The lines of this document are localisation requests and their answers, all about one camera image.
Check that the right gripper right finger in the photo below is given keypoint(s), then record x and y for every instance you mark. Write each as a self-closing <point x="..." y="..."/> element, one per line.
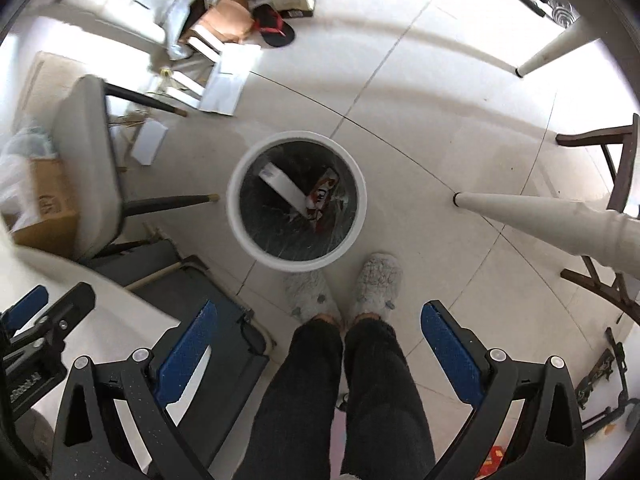
<point x="547" y="441"/>

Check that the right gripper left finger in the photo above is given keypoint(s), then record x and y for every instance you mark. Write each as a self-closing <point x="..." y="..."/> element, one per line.
<point x="90" y="441"/>

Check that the long white toothpaste box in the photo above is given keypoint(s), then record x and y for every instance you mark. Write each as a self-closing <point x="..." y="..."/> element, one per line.
<point x="284" y="187"/>

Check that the white round trash bin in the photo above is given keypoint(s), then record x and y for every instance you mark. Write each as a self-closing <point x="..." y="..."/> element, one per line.
<point x="270" y="230"/>

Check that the brown cardboard box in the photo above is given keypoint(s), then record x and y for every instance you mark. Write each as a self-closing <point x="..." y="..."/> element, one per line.
<point x="55" y="227"/>

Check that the grey cushioned chair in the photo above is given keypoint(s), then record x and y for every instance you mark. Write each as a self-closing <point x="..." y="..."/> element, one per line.
<point x="81" y="135"/>

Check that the white table leg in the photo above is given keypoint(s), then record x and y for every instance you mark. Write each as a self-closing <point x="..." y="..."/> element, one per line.
<point x="607" y="236"/>
<point x="573" y="37"/>

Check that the left grey fuzzy slipper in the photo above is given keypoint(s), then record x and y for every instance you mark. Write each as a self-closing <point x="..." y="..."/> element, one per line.
<point x="309" y="296"/>

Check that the grey fuzzy slipper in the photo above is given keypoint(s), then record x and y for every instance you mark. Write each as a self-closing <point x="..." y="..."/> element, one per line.
<point x="309" y="296"/>
<point x="377" y="288"/>

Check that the right grey fuzzy slipper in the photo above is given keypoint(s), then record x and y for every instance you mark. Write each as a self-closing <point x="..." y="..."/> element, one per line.
<point x="377" y="288"/>

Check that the dark wooden chair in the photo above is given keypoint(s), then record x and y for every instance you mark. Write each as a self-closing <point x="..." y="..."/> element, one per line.
<point x="620" y="148"/>

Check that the white flat paper sheet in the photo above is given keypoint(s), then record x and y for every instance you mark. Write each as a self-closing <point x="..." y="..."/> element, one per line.
<point x="225" y="83"/>

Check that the black red flip-flop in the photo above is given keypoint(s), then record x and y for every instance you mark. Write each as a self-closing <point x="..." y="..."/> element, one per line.
<point x="274" y="31"/>

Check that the far white table leg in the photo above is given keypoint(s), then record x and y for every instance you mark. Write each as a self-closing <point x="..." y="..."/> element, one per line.
<point x="573" y="37"/>

